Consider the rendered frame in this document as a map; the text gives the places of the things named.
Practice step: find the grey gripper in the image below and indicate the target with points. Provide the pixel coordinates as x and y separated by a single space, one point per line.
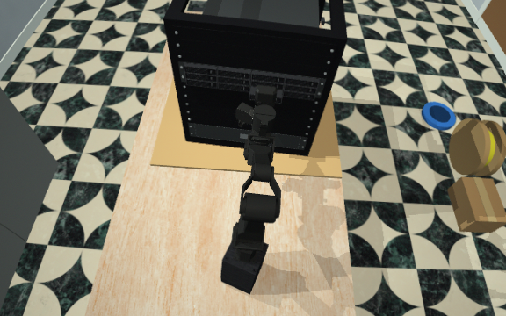
265 95

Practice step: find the tan flat board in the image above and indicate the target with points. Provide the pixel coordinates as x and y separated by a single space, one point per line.
171 149

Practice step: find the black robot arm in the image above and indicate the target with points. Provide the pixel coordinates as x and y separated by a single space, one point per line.
254 206

